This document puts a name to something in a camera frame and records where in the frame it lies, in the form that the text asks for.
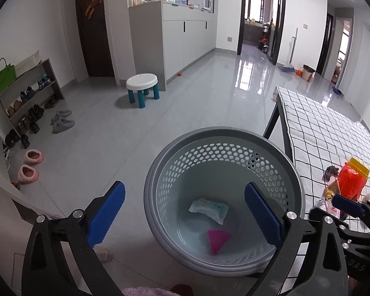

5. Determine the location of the white wet wipe packet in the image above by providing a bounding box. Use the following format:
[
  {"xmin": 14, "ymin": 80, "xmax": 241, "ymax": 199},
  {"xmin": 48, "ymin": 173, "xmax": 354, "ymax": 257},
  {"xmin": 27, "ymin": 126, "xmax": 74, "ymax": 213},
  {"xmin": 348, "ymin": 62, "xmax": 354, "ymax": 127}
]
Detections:
[{"xmin": 189, "ymin": 199, "xmax": 229, "ymax": 224}]

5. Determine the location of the white microwave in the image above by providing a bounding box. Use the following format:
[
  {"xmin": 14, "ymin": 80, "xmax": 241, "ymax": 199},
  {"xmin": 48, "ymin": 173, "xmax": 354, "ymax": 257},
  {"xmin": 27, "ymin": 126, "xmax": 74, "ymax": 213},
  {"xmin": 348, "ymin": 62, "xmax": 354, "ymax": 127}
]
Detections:
[{"xmin": 189, "ymin": 0, "xmax": 212, "ymax": 11}]

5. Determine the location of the grey perforated plastic basket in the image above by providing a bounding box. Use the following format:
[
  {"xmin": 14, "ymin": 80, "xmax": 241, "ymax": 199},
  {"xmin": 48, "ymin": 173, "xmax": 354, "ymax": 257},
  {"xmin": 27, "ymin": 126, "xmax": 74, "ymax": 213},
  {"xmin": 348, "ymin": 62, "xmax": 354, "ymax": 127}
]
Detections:
[{"xmin": 143, "ymin": 126, "xmax": 306, "ymax": 277}]

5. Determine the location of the dark brown door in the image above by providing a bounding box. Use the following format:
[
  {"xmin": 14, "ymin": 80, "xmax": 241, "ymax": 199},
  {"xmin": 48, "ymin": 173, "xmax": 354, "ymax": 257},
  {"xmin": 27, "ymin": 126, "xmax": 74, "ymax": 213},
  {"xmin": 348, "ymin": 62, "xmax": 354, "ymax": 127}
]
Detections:
[{"xmin": 75, "ymin": 0, "xmax": 114, "ymax": 77}]

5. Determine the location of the colourful snack wrapper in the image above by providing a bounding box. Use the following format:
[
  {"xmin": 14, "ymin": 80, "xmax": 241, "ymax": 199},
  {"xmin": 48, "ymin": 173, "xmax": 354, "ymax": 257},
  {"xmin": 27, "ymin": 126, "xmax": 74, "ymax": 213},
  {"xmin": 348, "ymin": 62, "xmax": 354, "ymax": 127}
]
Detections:
[{"xmin": 319, "ymin": 181, "xmax": 343, "ymax": 219}]

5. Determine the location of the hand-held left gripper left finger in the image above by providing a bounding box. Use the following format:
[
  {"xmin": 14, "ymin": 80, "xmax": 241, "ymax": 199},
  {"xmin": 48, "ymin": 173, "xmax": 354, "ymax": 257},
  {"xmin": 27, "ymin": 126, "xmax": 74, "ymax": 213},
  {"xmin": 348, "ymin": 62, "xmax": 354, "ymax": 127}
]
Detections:
[{"xmin": 21, "ymin": 180, "xmax": 126, "ymax": 296}]

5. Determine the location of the brown waste bin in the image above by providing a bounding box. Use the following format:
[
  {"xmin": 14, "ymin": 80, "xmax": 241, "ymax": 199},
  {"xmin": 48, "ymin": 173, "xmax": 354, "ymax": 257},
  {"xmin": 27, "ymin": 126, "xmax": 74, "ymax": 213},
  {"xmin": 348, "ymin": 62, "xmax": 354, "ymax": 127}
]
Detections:
[{"xmin": 301, "ymin": 65, "xmax": 315, "ymax": 82}]

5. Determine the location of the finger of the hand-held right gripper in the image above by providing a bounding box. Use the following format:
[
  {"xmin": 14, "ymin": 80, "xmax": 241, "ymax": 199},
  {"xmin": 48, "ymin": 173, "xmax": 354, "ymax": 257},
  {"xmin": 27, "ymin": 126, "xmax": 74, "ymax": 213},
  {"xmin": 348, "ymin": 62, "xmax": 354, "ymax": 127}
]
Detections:
[
  {"xmin": 332, "ymin": 194, "xmax": 370, "ymax": 225},
  {"xmin": 308, "ymin": 206, "xmax": 370, "ymax": 247}
]

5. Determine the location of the group of assorted shoes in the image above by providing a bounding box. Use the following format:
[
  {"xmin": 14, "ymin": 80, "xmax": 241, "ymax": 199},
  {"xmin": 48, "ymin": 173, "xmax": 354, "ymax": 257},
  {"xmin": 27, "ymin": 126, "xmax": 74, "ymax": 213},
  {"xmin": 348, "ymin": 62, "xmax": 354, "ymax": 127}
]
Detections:
[{"xmin": 6, "ymin": 72, "xmax": 60, "ymax": 134}]

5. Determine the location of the white and teal stool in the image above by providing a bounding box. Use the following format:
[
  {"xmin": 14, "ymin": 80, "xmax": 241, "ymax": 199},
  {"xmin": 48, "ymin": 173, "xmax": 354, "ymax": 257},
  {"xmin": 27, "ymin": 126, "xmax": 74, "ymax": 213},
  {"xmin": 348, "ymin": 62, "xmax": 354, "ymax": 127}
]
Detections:
[{"xmin": 126, "ymin": 73, "xmax": 160, "ymax": 109}]

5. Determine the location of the pink fuzzy garment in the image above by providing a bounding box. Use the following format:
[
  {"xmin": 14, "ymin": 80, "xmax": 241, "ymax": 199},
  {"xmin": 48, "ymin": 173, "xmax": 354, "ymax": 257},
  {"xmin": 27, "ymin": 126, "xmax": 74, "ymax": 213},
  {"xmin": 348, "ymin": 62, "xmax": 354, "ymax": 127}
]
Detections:
[{"xmin": 122, "ymin": 287, "xmax": 173, "ymax": 296}]

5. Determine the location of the grey shoe rack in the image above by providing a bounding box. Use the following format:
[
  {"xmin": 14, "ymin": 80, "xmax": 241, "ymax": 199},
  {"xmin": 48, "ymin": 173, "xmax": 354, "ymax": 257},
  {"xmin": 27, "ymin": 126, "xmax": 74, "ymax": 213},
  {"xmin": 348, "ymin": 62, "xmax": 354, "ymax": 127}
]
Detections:
[{"xmin": 0, "ymin": 58, "xmax": 65, "ymax": 142}]

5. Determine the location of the white cardboard box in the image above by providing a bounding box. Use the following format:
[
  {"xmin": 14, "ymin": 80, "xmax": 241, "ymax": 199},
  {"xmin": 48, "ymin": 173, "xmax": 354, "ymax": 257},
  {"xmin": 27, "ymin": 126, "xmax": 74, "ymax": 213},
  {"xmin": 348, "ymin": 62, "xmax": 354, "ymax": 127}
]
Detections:
[{"xmin": 15, "ymin": 50, "xmax": 42, "ymax": 76}]

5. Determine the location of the orange door decoration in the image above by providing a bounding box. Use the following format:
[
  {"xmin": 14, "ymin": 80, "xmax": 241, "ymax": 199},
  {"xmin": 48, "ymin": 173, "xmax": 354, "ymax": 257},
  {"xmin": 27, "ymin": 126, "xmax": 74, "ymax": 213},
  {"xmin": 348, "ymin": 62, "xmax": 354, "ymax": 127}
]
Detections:
[{"xmin": 85, "ymin": 0, "xmax": 101, "ymax": 20}]

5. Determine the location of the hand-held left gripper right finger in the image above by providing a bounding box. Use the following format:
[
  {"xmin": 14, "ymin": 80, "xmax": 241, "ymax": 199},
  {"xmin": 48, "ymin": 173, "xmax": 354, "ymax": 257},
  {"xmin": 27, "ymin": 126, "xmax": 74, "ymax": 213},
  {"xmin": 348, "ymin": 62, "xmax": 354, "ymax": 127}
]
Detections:
[{"xmin": 244, "ymin": 182, "xmax": 349, "ymax": 296}]

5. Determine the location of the pink plastic piece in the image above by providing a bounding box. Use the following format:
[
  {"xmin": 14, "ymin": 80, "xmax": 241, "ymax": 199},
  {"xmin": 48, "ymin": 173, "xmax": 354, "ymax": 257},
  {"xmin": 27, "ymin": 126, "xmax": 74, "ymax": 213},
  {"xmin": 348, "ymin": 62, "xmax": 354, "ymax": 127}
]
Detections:
[{"xmin": 207, "ymin": 230, "xmax": 232, "ymax": 255}]

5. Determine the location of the pink fuzzy slipper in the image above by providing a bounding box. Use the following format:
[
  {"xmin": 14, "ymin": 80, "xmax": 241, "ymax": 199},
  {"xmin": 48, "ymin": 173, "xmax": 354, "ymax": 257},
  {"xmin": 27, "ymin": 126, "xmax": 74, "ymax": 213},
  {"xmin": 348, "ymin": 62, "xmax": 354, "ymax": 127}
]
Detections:
[
  {"xmin": 18, "ymin": 164, "xmax": 39, "ymax": 184},
  {"xmin": 24, "ymin": 149, "xmax": 44, "ymax": 164}
]

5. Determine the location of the red plastic bag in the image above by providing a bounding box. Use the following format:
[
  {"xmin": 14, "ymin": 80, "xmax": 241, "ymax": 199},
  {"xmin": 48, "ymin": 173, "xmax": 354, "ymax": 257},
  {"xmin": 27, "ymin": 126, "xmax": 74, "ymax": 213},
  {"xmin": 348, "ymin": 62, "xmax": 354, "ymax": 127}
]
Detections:
[{"xmin": 337, "ymin": 157, "xmax": 370, "ymax": 198}]

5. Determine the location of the grey sideboard cabinet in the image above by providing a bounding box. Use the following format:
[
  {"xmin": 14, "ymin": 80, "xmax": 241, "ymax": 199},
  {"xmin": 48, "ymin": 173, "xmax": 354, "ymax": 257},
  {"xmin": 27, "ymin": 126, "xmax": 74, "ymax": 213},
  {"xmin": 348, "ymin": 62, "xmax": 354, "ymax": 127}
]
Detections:
[{"xmin": 129, "ymin": 0, "xmax": 218, "ymax": 91}]

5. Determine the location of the dark crumpled cloth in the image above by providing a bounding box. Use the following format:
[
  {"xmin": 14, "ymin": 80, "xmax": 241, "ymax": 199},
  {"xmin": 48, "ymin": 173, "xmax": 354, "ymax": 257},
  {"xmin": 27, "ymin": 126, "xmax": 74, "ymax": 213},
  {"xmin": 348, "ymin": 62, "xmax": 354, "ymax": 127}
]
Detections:
[{"xmin": 324, "ymin": 166, "xmax": 339, "ymax": 182}]

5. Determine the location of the green tote bag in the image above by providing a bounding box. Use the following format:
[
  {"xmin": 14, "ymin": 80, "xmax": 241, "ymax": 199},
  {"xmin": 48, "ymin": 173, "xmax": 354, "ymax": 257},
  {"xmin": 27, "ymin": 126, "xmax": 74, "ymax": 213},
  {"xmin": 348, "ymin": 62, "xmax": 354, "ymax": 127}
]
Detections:
[{"xmin": 0, "ymin": 58, "xmax": 17, "ymax": 93}]

